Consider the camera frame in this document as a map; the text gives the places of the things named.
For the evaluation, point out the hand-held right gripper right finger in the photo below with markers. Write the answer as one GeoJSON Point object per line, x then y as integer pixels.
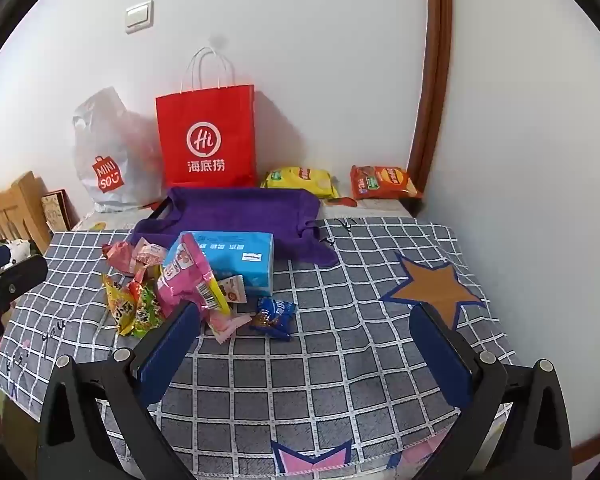
{"type": "Point", "coordinates": [440, 355]}

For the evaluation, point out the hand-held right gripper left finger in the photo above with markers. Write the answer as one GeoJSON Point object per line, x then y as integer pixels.
{"type": "Point", "coordinates": [172, 345]}

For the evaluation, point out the green snack packet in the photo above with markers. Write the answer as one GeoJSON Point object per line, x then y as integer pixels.
{"type": "Point", "coordinates": [147, 312]}

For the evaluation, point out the pale pink peach snack packet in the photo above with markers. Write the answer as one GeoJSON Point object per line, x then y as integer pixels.
{"type": "Point", "coordinates": [225, 322]}

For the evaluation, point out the magenta snack packet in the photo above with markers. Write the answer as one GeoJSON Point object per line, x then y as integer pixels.
{"type": "Point", "coordinates": [185, 280]}

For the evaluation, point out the yellow snack packet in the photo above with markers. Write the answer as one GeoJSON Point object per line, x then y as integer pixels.
{"type": "Point", "coordinates": [115, 305]}

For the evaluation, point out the white strawberry snack packet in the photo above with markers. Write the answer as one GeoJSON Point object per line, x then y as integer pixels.
{"type": "Point", "coordinates": [232, 290]}

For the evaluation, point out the pink white snack packet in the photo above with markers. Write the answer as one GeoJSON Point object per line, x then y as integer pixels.
{"type": "Point", "coordinates": [150, 252]}

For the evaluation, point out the small red snack packet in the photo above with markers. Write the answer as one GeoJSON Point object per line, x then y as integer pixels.
{"type": "Point", "coordinates": [120, 257]}

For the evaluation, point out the blue candy packet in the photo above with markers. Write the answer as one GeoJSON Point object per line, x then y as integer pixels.
{"type": "Point", "coordinates": [275, 317]}

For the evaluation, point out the purple cloth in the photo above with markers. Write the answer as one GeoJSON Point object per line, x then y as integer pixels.
{"type": "Point", "coordinates": [230, 210]}

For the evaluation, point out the wooden chair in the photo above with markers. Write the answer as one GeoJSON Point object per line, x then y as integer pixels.
{"type": "Point", "coordinates": [15, 205]}

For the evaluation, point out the small patterned box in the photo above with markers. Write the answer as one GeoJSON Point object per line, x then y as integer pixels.
{"type": "Point", "coordinates": [57, 210]}

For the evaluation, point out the blue tissue pack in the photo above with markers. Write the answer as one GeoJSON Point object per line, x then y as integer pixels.
{"type": "Point", "coordinates": [240, 260]}

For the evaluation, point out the grey checked tablecloth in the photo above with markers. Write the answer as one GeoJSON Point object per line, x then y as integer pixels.
{"type": "Point", "coordinates": [330, 360]}

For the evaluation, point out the white plastic shopping bag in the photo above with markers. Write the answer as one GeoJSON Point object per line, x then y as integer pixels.
{"type": "Point", "coordinates": [105, 135]}

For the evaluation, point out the orange chip bag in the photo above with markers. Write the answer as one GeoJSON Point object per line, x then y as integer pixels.
{"type": "Point", "coordinates": [385, 182]}

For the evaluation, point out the yellow chip bag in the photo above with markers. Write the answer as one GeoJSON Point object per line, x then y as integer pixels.
{"type": "Point", "coordinates": [300, 180]}

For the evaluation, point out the red paper bag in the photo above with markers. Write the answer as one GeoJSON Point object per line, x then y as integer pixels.
{"type": "Point", "coordinates": [205, 110]}

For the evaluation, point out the brown wooden door frame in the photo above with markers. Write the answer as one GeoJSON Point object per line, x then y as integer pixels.
{"type": "Point", "coordinates": [430, 85]}

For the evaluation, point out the white light switch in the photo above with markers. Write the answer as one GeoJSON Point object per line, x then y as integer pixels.
{"type": "Point", "coordinates": [139, 16]}

